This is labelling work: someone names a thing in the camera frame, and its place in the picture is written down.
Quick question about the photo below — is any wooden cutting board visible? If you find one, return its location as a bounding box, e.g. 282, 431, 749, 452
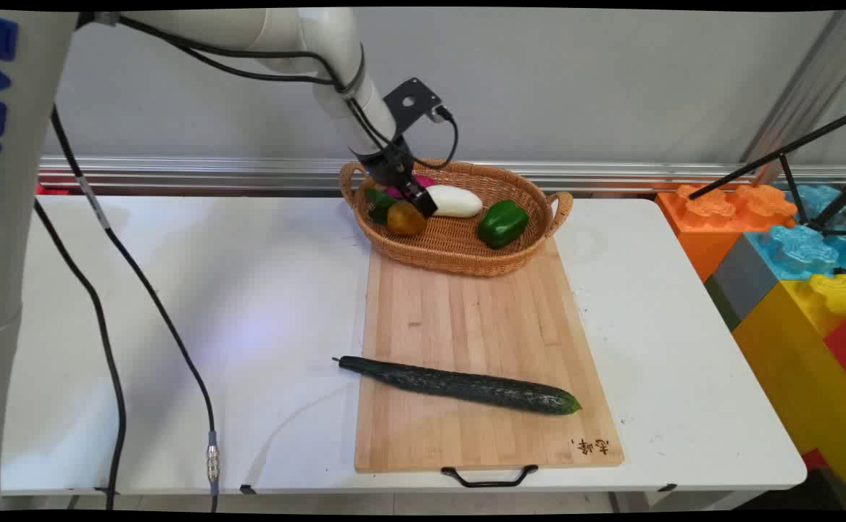
354, 236, 625, 474

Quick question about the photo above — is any woven wicker basket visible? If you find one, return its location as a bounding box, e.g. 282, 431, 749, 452
339, 159, 574, 278

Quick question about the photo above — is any blue toy block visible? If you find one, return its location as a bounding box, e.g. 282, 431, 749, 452
745, 183, 846, 282

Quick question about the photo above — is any orange toy block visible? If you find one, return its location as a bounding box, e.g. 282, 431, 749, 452
656, 183, 798, 283

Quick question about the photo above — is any black tripod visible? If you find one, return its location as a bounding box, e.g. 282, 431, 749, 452
689, 106, 846, 238

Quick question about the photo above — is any black camera usb cable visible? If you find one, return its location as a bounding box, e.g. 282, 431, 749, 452
423, 106, 460, 171

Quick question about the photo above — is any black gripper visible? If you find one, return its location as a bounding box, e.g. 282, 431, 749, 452
357, 142, 439, 218

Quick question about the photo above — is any green bell pepper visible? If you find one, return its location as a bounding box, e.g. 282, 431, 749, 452
476, 199, 531, 250

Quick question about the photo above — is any long dark green cucumber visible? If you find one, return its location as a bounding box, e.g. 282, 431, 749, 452
332, 355, 583, 416

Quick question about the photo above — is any black cable with silver connector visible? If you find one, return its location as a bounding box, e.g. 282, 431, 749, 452
50, 106, 220, 512

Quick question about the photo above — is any orange pepper with green stem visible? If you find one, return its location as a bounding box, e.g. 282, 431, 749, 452
364, 187, 428, 237

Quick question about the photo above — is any aluminium rail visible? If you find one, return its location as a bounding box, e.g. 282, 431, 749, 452
37, 155, 846, 195

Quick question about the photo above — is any pink vegetable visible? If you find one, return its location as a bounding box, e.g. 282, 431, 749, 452
386, 174, 438, 200

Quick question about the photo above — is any yellow toy block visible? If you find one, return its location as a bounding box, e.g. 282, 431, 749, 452
732, 273, 846, 510

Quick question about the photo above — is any white eggplant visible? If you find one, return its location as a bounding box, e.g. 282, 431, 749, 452
423, 185, 484, 219

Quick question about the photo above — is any grey toy block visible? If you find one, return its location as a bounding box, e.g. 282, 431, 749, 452
705, 232, 787, 332

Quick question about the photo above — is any thick black cable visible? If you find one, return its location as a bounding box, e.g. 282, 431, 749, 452
33, 199, 128, 510

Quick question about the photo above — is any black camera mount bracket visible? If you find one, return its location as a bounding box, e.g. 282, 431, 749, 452
383, 78, 444, 134

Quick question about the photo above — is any aluminium frame post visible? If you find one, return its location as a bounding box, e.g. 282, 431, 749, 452
740, 9, 846, 166

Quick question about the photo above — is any black cutting board handle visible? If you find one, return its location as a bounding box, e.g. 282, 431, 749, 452
441, 465, 539, 489

